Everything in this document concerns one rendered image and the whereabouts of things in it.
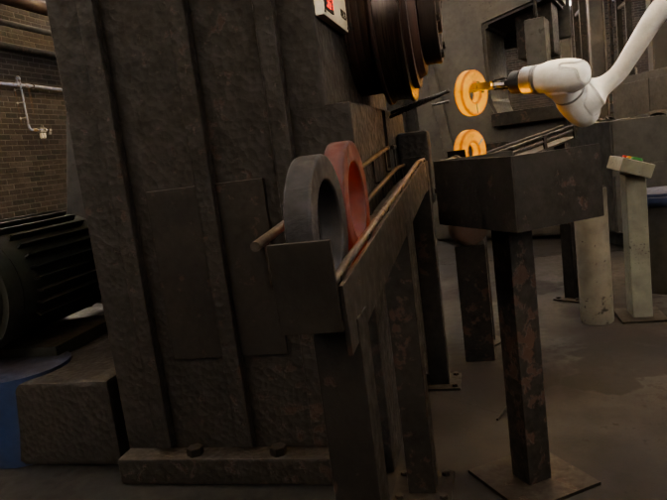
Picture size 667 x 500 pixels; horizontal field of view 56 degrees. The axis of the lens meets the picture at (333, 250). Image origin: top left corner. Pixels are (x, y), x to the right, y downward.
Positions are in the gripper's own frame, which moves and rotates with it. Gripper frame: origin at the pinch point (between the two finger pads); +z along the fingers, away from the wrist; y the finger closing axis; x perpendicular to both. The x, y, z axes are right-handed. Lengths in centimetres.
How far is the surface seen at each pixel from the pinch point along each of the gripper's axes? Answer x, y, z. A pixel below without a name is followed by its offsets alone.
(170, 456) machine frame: -85, -126, 6
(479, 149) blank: -21.5, 3.6, 0.1
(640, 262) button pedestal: -69, 46, -39
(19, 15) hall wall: 191, 131, 861
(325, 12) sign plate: 16, -91, -27
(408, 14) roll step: 18, -58, -23
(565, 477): -88, -72, -70
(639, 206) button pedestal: -48, 47, -38
